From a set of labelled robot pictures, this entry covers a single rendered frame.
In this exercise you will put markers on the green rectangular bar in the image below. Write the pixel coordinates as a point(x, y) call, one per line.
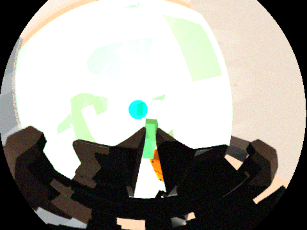
point(151, 126)

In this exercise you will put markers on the cyan circle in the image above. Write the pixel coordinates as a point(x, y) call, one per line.
point(138, 109)

